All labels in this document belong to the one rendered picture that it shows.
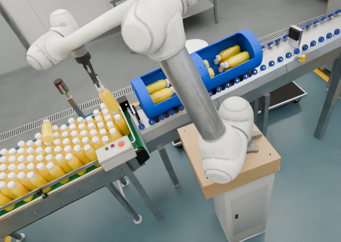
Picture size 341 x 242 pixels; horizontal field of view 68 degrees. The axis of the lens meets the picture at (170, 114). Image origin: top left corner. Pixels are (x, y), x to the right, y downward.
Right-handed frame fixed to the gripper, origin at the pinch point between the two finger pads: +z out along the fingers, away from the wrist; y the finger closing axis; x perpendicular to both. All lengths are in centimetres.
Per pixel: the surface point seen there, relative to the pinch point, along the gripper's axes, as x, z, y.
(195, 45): -81, 37, 49
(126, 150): 2.5, 31.2, -24.1
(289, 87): -175, 126, 33
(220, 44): -89, 27, 23
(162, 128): -24, 53, -3
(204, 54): -76, 29, 23
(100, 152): 16.1, 30.5, -17.6
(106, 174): 23, 57, -13
